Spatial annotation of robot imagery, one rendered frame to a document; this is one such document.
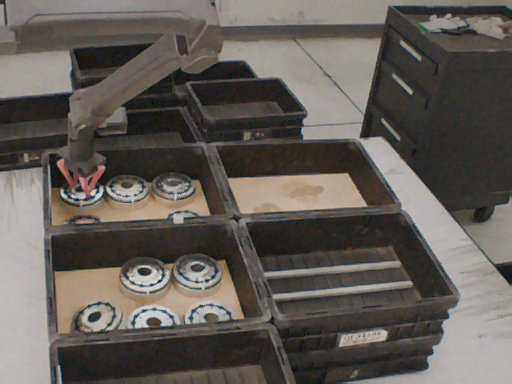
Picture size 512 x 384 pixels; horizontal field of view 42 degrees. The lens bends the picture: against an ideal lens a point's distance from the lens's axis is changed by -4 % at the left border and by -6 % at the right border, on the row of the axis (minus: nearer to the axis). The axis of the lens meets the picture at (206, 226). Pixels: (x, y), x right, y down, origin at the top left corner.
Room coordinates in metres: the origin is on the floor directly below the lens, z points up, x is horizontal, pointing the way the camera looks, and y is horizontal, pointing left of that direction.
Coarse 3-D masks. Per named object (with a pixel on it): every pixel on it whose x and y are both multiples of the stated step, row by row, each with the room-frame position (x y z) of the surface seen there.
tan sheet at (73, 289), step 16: (64, 272) 1.06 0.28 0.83; (80, 272) 1.06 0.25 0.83; (96, 272) 1.07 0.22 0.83; (112, 272) 1.07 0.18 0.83; (224, 272) 1.11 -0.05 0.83; (64, 288) 1.01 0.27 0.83; (80, 288) 1.01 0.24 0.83; (96, 288) 1.02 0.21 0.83; (112, 288) 1.02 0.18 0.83; (224, 288) 1.06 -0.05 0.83; (64, 304) 0.96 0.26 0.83; (80, 304) 0.97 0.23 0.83; (128, 304) 0.98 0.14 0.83; (144, 304) 0.99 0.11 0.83; (160, 304) 0.99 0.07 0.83; (176, 304) 1.00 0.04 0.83; (192, 304) 1.00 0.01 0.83; (224, 304) 1.01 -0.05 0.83; (64, 320) 0.92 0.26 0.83
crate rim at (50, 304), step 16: (144, 224) 1.12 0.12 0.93; (160, 224) 1.12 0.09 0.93; (176, 224) 1.13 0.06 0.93; (192, 224) 1.13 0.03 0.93; (208, 224) 1.14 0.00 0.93; (224, 224) 1.15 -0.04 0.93; (48, 240) 1.04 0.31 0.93; (240, 240) 1.10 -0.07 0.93; (48, 256) 1.00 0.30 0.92; (48, 272) 0.94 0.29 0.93; (48, 288) 0.90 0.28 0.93; (256, 288) 0.98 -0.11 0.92; (48, 304) 0.86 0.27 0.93; (48, 320) 0.82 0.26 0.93; (224, 320) 0.87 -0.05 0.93; (240, 320) 0.87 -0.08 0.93; (256, 320) 0.88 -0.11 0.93; (48, 336) 0.79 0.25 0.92; (64, 336) 0.79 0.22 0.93; (80, 336) 0.80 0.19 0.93; (96, 336) 0.80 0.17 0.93
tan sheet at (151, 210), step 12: (60, 204) 1.28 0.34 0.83; (156, 204) 1.32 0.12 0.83; (192, 204) 1.34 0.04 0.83; (204, 204) 1.34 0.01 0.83; (60, 216) 1.24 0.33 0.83; (108, 216) 1.26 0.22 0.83; (120, 216) 1.26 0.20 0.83; (132, 216) 1.27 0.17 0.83; (144, 216) 1.27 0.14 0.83; (156, 216) 1.28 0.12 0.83
